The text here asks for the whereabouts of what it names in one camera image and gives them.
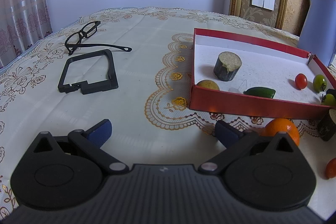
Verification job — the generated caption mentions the blue chair back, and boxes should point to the blue chair back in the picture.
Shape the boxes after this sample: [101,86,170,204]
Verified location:
[298,0,336,67]

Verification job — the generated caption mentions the red cardboard box lid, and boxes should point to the red cardboard box lid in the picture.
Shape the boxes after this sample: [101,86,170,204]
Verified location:
[189,28,336,119]

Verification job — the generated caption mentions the red cherry tomato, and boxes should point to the red cherry tomato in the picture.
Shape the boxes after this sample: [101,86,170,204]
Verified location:
[295,73,308,89]

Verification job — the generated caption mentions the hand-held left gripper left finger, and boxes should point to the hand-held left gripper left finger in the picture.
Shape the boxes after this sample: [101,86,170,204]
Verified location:
[25,119,130,177]

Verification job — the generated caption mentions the orange red tomato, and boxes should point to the orange red tomato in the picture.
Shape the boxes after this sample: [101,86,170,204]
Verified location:
[325,157,336,180]

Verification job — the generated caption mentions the small green tomato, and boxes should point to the small green tomato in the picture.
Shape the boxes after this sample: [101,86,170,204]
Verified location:
[321,93,336,106]

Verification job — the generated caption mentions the patterned curtain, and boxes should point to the patterned curtain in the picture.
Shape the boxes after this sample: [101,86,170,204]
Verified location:
[0,0,54,68]

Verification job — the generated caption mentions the black eyeglasses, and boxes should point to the black eyeglasses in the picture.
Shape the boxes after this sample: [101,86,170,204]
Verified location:
[64,21,132,54]

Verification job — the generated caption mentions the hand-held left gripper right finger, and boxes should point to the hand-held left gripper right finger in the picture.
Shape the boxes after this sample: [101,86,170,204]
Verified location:
[198,120,301,177]

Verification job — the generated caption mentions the green pepper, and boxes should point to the green pepper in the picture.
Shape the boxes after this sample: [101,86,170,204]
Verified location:
[243,87,276,99]

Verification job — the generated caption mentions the black plastic frame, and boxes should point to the black plastic frame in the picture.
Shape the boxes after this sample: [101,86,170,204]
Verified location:
[58,49,118,95]

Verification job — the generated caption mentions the orange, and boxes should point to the orange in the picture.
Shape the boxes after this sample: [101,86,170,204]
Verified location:
[263,118,300,147]

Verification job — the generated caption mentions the cream embroidered tablecloth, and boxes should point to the cream embroidered tablecloth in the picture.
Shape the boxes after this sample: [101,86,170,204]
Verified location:
[0,7,336,214]

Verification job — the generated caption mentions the brown round fruit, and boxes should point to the brown round fruit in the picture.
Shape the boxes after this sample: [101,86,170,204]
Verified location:
[197,80,220,91]

